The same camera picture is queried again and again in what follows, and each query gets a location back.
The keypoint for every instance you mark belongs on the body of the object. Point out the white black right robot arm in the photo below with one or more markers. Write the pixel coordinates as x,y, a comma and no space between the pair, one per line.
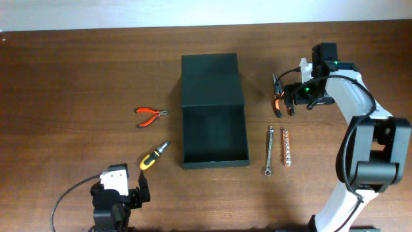
373,151

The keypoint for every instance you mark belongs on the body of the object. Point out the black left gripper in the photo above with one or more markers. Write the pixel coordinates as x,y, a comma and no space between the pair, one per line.
137,198

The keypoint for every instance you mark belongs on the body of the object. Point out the silver ring wrench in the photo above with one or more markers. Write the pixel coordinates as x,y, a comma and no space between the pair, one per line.
268,170

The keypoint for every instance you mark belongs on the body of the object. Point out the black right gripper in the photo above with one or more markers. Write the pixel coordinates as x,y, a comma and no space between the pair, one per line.
299,98

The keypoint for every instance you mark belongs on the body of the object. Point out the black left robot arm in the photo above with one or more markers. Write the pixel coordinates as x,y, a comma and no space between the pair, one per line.
114,219

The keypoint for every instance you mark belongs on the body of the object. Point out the orange black needle-nose pliers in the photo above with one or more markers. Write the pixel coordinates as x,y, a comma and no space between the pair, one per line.
278,93

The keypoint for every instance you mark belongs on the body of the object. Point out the orange socket bit rail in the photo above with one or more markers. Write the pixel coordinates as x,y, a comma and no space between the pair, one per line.
286,148

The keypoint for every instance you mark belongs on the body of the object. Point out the black open gift box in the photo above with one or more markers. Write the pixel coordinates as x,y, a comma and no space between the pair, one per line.
213,112

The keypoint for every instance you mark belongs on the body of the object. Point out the yellow black screwdriver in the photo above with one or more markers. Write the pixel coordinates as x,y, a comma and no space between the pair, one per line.
151,158

